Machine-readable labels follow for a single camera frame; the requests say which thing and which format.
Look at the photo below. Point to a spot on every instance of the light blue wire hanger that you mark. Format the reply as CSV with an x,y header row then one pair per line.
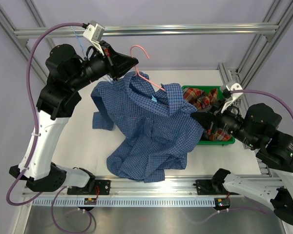
x,y
83,52

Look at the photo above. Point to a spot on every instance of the brown red plaid shirt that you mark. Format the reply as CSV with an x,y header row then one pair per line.
x,y
203,100

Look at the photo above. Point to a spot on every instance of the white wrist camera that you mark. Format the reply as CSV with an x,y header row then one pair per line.
x,y
231,92
93,33

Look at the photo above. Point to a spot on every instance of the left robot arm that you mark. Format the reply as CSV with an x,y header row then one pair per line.
x,y
68,73

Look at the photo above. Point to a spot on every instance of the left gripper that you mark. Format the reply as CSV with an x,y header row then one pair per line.
x,y
115,63

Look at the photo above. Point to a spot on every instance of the green plastic tray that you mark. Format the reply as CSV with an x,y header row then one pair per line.
x,y
220,96

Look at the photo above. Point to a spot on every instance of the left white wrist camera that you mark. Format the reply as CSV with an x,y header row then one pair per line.
x,y
93,33

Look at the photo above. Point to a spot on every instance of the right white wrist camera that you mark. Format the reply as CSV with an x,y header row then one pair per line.
x,y
231,92

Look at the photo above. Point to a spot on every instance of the blue checked shirt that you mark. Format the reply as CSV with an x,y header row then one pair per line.
x,y
157,124

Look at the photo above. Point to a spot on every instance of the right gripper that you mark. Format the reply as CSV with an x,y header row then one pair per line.
x,y
213,118

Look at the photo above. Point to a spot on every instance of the front aluminium rail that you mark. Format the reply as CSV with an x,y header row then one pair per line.
x,y
172,185

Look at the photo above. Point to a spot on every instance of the aluminium frame top rail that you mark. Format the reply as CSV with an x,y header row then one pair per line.
x,y
261,28

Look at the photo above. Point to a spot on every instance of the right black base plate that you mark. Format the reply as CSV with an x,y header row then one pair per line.
x,y
206,187

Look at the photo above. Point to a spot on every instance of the white slotted cable duct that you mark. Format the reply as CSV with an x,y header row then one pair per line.
x,y
125,202

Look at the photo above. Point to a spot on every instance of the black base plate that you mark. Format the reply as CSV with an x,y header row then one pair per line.
x,y
206,187
102,187

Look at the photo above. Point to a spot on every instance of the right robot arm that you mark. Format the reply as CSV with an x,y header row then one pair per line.
x,y
258,130

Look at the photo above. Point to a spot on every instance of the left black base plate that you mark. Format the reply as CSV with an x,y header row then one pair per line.
x,y
102,187

